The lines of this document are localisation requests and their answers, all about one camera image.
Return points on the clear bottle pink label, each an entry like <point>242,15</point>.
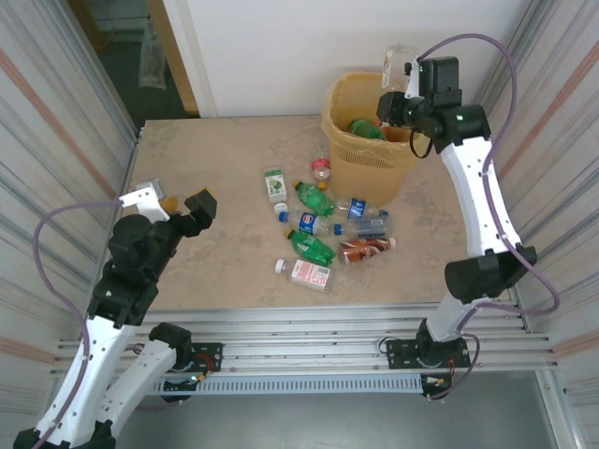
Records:
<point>306,274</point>

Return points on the orange plastic waste bin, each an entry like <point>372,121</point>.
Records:
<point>369,182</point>

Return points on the clear bottle blue label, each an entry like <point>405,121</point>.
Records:
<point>358,207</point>

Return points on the corrugated translucent side panel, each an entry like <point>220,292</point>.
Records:
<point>561,140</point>
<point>47,140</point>

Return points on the green white carton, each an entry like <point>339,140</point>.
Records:
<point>276,184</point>

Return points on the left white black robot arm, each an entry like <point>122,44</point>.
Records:
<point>93,355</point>

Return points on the white bottle cap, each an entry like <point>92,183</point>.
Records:
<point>280,208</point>

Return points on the yellow power connector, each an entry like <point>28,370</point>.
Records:
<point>199,377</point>
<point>437,381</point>

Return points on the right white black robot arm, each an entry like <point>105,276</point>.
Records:
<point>477,196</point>

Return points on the crushed bottle red label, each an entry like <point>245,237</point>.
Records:
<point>321,167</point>

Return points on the clear bottle grey label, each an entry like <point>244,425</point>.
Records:
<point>369,227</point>

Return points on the aluminium table frame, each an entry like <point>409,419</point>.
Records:
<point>299,322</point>

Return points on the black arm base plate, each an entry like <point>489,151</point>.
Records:
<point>400,351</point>
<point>210,355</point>

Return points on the wooden door frame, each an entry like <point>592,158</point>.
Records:
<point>170,56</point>

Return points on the clear Pepsi bottle blue cap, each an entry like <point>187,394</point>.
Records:
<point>309,223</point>

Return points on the green bottle yellow cap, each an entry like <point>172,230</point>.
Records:
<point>311,247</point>
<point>365,128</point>
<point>317,198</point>

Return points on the clear plastic bag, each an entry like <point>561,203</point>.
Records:
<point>152,61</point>

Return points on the brown label plastic bottle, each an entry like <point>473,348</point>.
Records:
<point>365,248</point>

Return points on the yellow plastic bin liner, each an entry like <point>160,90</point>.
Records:
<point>341,103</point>

